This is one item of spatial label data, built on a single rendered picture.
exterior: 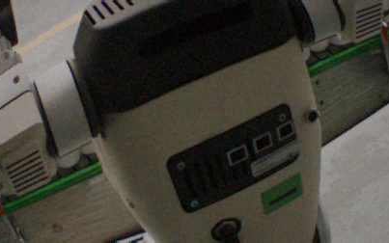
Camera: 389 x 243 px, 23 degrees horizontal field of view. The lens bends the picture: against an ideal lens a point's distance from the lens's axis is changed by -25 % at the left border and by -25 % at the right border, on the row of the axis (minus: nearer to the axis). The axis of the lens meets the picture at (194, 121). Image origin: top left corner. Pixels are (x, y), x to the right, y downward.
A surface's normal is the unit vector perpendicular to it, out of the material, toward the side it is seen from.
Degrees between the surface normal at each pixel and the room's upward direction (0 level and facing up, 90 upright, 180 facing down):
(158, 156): 90
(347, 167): 0
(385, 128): 0
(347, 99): 90
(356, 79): 90
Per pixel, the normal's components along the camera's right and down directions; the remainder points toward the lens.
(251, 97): 0.36, 0.44
